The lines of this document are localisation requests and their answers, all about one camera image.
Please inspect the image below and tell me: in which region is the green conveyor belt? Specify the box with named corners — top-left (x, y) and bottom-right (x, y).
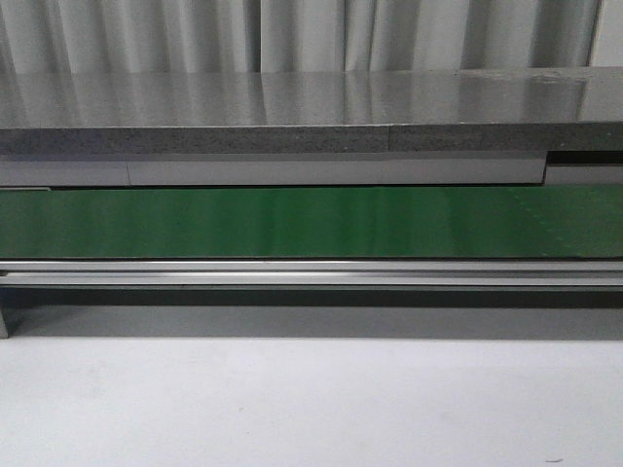
top-left (1, 186), bottom-right (622, 260)

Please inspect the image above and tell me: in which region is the grey panel under countertop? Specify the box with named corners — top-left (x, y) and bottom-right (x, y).
top-left (1, 151), bottom-right (622, 189)

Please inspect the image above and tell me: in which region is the grey stone countertop slab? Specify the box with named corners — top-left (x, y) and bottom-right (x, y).
top-left (1, 67), bottom-right (622, 155)

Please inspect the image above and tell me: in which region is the grey curtain backdrop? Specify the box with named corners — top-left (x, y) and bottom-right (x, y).
top-left (1, 0), bottom-right (622, 75)

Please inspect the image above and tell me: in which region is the aluminium conveyor frame rail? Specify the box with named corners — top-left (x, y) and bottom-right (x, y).
top-left (1, 260), bottom-right (622, 341)

